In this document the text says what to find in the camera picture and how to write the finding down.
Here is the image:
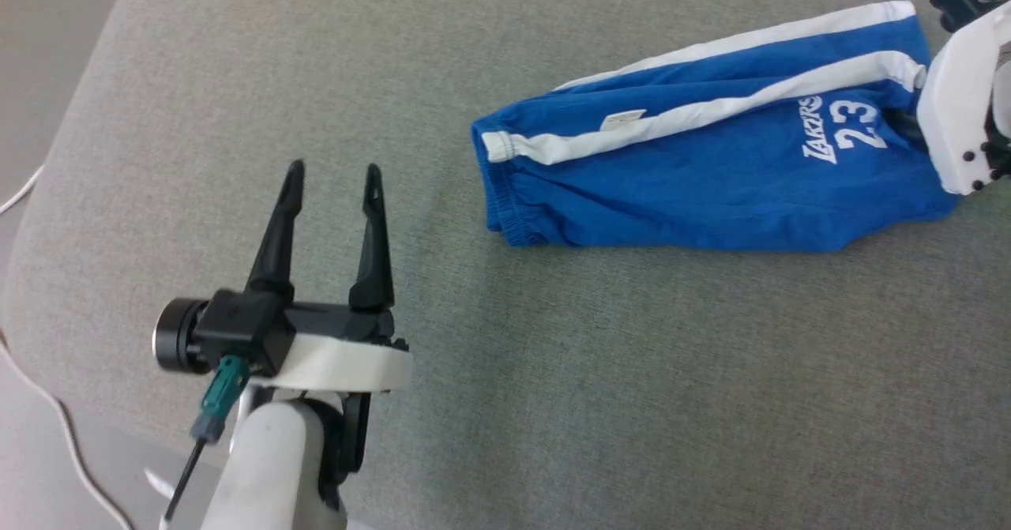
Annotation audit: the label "grey fabric sofa cushion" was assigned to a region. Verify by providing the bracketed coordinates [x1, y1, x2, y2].
[0, 0, 1011, 530]

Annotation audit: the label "blue Lakers 23 shorts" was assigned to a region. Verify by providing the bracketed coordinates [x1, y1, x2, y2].
[472, 1, 961, 254]

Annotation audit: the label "white floor cable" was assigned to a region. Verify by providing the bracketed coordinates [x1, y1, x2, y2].
[0, 164, 45, 215]
[0, 329, 133, 530]

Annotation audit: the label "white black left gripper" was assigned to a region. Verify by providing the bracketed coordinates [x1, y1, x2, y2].
[245, 160, 414, 393]

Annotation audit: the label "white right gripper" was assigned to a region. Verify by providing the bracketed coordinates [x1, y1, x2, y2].
[885, 0, 1011, 197]

